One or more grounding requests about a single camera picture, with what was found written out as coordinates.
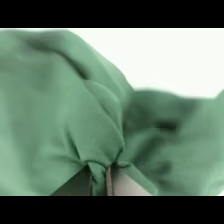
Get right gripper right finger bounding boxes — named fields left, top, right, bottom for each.
left=105, top=165, right=153, bottom=197

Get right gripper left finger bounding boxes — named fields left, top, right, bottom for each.
left=50, top=164, right=94, bottom=197

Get green shirt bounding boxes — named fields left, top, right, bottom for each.
left=0, top=29, right=224, bottom=197

